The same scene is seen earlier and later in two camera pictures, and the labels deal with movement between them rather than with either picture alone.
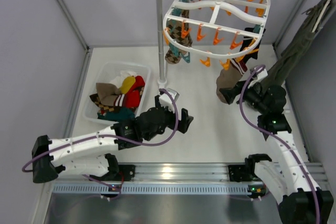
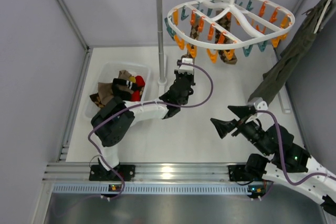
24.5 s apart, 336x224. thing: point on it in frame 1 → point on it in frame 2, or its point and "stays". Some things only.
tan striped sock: x=228 y=77 → x=124 y=74
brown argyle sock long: x=97 y=100 stays
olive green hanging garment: x=315 y=23 stays
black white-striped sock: x=245 y=43 → x=116 y=92
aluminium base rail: x=165 y=180 stays
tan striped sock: x=108 y=93 stays
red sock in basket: x=132 y=99 stays
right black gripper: x=238 y=92 → x=240 y=124
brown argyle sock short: x=175 y=29 → x=221 y=36
